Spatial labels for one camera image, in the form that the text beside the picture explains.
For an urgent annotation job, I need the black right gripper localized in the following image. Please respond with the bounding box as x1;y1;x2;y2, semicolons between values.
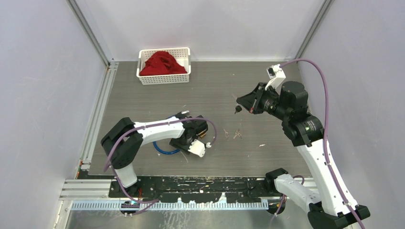
237;82;291;121

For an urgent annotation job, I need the black headed key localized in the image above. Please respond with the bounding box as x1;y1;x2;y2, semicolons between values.
234;105;242;114

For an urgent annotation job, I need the small silver key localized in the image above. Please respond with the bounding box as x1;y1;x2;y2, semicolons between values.
223;129;229;141

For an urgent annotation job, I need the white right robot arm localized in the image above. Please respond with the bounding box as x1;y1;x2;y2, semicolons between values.
236;81;371;229

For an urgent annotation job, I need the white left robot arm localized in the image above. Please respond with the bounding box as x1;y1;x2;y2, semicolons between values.
100;112;212;197

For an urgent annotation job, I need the silver key bunch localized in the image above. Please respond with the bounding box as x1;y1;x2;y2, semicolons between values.
233;129;242;139

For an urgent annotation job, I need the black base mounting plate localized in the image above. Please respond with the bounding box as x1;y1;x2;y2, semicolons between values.
126;176;282;203

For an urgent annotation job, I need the white perforated plastic basket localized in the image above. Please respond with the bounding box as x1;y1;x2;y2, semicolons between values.
136;47;191;85

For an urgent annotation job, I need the red cloth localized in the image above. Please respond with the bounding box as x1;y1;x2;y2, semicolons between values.
139;51;187;76

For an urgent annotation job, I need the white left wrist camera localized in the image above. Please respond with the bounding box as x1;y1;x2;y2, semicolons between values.
187;139;212;157

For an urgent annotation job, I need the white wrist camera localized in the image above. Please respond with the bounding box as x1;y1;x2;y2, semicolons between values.
265;64;286;90
187;139;212;157

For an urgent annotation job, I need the blue cable lock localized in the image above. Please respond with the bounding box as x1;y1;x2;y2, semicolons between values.
153;110;191;156

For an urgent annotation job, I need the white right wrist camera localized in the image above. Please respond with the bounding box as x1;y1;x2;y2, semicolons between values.
265;64;286;90

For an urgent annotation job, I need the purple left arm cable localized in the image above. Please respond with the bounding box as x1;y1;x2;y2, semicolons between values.
103;117;218;216

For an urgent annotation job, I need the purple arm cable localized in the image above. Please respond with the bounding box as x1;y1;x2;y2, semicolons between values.
280;59;366;229
103;117;218;216

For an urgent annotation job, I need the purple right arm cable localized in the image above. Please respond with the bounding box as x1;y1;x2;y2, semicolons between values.
280;59;366;229

